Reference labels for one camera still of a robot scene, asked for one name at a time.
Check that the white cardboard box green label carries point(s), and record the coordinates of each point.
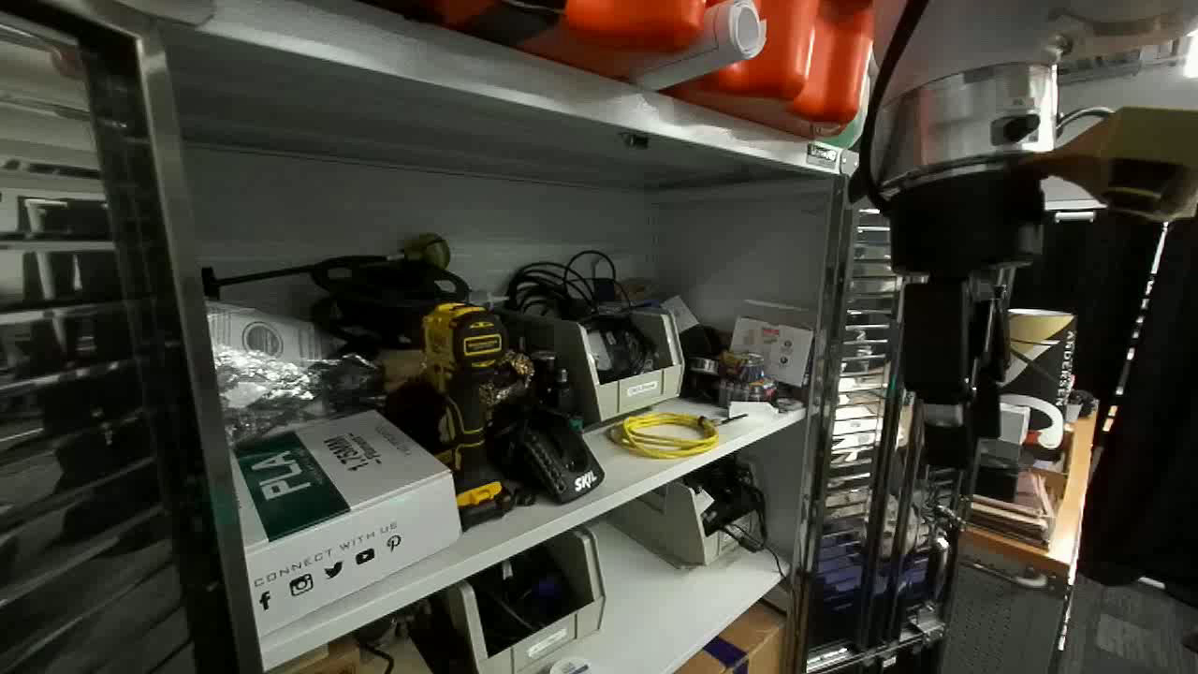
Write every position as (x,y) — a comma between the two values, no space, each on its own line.
(336,507)

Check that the yellow black power drill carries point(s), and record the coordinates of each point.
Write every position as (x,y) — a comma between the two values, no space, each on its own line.
(466,351)

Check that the brown cardboard box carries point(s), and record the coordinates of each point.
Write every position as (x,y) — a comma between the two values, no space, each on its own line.
(745,646)

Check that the orange plastic container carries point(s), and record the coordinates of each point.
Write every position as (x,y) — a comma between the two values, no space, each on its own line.
(794,65)

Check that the metal shelving cabinet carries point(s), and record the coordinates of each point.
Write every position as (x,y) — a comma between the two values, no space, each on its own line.
(321,124)

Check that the grey bin lower shelf right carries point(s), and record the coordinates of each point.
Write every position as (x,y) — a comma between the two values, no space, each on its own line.
(698,518)

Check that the white leaflet box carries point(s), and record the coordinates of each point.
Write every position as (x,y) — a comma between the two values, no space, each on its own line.
(779,351)

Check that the grey storage bin upper shelf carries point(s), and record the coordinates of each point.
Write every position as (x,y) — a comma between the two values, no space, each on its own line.
(617,364)

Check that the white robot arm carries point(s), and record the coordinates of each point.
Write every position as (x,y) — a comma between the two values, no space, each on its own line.
(959,140)

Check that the plastic bag of parts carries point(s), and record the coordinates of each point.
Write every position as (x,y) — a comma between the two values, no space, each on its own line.
(265,395)

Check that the black battery charger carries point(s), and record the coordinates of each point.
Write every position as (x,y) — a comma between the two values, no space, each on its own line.
(557,457)

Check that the wooden side cart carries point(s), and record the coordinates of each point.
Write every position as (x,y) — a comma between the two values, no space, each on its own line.
(1037,531)

